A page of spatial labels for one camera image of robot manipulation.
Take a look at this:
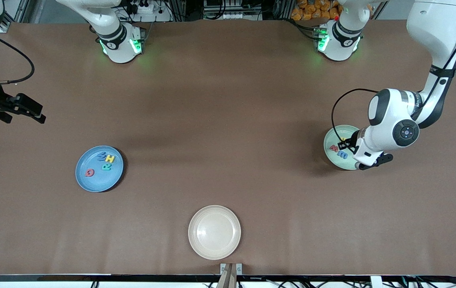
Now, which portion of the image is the white power strip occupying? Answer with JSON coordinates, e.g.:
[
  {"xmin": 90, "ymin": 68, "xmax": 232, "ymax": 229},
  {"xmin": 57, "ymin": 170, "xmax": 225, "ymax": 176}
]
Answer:
[
  {"xmin": 224, "ymin": 11, "xmax": 262, "ymax": 20},
  {"xmin": 126, "ymin": 0, "xmax": 160, "ymax": 14}
]

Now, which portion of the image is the orange mesh bag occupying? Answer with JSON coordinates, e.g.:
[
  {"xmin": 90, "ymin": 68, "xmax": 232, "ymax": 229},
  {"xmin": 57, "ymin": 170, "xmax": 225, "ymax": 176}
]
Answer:
[{"xmin": 291, "ymin": 0, "xmax": 340, "ymax": 21}]

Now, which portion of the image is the blue plate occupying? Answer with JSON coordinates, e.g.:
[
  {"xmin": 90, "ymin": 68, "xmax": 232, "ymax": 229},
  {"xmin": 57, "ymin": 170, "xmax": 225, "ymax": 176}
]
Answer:
[{"xmin": 75, "ymin": 145, "xmax": 125, "ymax": 193}]

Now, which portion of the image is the brown table mat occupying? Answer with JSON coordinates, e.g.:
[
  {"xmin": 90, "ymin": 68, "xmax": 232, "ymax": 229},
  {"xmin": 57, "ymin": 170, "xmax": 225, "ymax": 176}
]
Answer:
[{"xmin": 0, "ymin": 19, "xmax": 456, "ymax": 276}]

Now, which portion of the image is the beige plate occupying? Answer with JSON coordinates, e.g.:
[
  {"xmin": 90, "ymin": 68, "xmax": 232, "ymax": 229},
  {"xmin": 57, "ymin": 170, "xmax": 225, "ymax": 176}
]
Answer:
[{"xmin": 188, "ymin": 205, "xmax": 241, "ymax": 260}]

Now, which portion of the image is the green plate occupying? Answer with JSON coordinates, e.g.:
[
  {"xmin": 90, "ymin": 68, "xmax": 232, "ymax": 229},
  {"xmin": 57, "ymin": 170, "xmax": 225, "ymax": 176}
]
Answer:
[{"xmin": 323, "ymin": 125, "xmax": 362, "ymax": 170}]

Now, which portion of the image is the small metal bracket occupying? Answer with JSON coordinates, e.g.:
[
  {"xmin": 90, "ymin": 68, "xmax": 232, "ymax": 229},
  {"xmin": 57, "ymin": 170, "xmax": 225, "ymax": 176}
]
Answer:
[{"xmin": 220, "ymin": 263, "xmax": 243, "ymax": 276}]

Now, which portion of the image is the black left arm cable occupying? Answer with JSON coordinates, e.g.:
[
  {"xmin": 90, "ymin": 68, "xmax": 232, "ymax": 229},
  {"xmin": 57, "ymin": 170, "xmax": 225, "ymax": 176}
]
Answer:
[{"xmin": 331, "ymin": 0, "xmax": 456, "ymax": 152}]

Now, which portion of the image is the aluminium frame profile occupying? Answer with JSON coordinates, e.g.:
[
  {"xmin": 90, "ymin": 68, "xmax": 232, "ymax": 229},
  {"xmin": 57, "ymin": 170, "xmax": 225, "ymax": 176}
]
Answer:
[{"xmin": 0, "ymin": 12, "xmax": 25, "ymax": 33}]

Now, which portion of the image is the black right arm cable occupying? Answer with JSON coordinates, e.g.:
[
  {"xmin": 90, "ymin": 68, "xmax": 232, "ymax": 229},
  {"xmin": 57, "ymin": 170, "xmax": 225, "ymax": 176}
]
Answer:
[{"xmin": 0, "ymin": 31, "xmax": 36, "ymax": 86}]

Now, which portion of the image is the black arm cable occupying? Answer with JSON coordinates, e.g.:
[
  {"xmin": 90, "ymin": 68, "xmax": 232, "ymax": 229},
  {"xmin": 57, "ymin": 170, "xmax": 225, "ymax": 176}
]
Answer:
[
  {"xmin": 331, "ymin": 0, "xmax": 456, "ymax": 152},
  {"xmin": 0, "ymin": 31, "xmax": 36, "ymax": 86}
]

